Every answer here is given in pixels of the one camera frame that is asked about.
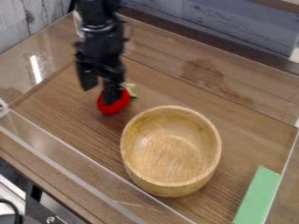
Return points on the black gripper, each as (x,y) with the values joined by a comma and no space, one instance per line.
(98,59)

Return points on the wooden bowl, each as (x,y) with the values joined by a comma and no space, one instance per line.
(171,149)

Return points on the green tape strip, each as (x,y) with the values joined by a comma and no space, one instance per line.
(255,203)

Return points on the clear acrylic front wall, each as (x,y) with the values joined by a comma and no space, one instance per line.
(87,187)

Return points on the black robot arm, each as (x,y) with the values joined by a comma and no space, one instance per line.
(99,12)

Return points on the red plush strawberry toy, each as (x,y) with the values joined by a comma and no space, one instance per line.
(117,106)

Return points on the black table clamp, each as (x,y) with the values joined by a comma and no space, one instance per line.
(37,210)

